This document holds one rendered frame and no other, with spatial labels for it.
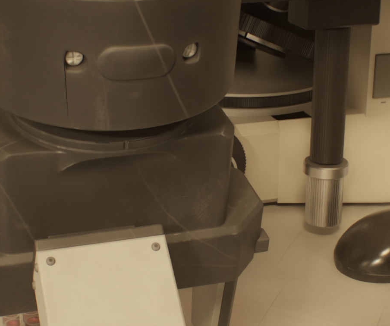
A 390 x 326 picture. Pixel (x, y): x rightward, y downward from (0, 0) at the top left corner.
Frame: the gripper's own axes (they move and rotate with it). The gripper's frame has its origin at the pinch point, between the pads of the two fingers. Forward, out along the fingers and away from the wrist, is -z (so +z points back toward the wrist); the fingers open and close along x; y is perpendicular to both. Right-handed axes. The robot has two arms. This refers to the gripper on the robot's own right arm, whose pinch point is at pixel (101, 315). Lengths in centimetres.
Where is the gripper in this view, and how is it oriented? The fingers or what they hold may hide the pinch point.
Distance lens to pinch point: 35.5
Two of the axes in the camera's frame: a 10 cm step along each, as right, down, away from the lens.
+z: 0.6, -8.6, -5.1
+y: -3.0, -5.0, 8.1
